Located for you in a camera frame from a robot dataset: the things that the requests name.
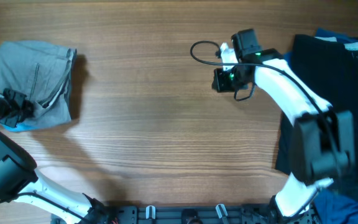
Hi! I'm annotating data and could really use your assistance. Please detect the grey shorts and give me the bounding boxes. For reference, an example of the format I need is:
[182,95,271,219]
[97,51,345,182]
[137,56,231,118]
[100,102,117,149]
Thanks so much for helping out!
[0,40,77,129]

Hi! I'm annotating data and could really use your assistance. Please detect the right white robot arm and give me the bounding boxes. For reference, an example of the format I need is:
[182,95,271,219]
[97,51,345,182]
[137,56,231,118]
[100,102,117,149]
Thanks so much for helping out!
[214,44,355,219]

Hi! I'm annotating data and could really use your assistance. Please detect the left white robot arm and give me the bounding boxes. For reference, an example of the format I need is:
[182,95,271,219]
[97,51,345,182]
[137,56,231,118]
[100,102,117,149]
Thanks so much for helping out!
[0,90,113,223]

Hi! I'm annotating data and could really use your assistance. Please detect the folded blue denim jeans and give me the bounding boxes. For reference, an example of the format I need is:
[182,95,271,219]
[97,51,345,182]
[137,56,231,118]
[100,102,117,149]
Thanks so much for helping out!
[6,123,39,133]

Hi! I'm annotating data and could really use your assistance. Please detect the black garment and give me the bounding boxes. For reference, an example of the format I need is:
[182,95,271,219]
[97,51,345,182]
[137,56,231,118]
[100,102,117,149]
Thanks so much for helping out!
[288,34,358,201]

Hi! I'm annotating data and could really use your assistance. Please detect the blue garment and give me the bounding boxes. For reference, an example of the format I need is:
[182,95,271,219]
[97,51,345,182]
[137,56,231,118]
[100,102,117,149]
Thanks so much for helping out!
[285,28,358,223]

